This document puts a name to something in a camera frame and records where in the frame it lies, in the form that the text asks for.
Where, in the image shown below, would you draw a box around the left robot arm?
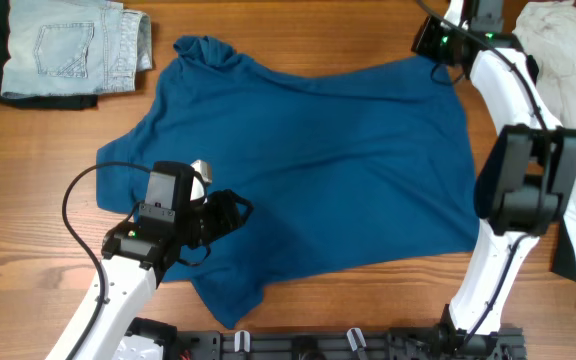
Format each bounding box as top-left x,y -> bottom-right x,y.
47,160 -> 254,360

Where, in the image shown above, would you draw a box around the dark blue polo shirt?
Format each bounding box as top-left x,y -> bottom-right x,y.
96,36 -> 479,328

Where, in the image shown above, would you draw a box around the light blue denim shorts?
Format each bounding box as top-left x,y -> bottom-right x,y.
1,0 -> 154,99

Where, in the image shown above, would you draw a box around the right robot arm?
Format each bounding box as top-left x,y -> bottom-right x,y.
412,1 -> 576,359

